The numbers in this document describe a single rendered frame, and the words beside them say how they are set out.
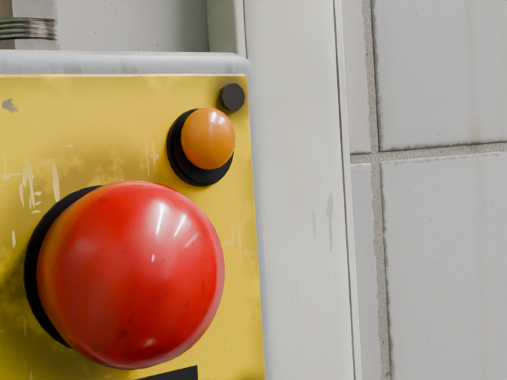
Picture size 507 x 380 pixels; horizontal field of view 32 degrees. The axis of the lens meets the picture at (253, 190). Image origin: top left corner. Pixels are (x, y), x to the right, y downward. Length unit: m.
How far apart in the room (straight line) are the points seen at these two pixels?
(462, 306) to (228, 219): 0.19
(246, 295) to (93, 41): 0.10
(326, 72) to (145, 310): 0.16
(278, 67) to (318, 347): 0.10
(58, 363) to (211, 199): 0.05
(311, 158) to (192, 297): 0.13
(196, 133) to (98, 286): 0.05
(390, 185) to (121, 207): 0.20
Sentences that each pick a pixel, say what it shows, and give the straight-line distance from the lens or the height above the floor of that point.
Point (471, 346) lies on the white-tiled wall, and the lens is 0.41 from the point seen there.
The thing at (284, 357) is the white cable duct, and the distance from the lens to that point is 0.31.
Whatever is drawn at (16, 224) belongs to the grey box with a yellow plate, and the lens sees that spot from 0.20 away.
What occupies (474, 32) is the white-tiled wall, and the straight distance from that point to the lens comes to 0.41.
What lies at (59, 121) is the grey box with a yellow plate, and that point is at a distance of 0.20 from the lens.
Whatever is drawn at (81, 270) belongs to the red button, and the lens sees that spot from 0.18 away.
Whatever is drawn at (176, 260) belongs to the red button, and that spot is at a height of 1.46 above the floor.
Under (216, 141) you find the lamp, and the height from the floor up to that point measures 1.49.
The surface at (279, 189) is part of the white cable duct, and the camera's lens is 0.30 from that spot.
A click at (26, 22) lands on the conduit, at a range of 0.23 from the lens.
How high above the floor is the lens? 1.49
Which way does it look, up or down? 3 degrees down
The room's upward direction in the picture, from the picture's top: 4 degrees counter-clockwise
